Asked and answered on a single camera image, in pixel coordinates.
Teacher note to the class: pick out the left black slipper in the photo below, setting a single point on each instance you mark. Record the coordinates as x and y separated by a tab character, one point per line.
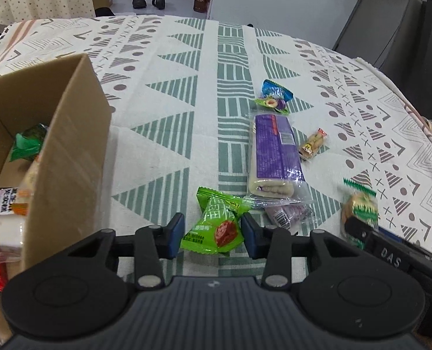
139	4

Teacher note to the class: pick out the right black slipper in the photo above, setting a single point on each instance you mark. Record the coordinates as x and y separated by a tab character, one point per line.
159	4

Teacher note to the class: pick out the dark green snack packet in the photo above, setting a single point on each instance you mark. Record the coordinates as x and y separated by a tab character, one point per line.
28	144

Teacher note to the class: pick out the blue green plum packet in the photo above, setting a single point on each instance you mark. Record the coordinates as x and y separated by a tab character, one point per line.
274	97

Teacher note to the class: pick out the green biscuit packet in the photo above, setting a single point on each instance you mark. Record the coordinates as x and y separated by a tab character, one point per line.
359	214

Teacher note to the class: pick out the brown cardboard box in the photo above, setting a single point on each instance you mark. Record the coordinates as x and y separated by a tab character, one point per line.
65	95

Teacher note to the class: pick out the patterned bed blanket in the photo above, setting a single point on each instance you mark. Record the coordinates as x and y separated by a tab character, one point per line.
183	91

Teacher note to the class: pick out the small peanut snack packet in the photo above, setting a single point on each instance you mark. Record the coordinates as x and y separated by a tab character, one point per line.
310	147

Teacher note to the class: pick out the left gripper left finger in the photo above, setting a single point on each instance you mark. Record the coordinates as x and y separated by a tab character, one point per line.
153	243

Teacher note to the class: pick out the green jujube snack packet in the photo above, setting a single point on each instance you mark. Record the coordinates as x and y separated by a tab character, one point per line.
218	229

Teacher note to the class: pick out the black slipper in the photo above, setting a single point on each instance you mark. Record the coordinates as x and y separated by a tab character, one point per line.
159	4
139	4

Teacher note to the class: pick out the white orange snack packet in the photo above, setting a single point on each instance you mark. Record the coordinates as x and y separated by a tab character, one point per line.
14	209

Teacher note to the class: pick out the purple cake roll packet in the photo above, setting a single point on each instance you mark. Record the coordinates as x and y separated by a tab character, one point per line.
275	170

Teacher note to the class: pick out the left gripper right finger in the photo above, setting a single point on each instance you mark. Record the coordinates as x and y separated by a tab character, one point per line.
272	244

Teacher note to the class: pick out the black chair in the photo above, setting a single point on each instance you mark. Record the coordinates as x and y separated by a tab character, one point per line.
409	62

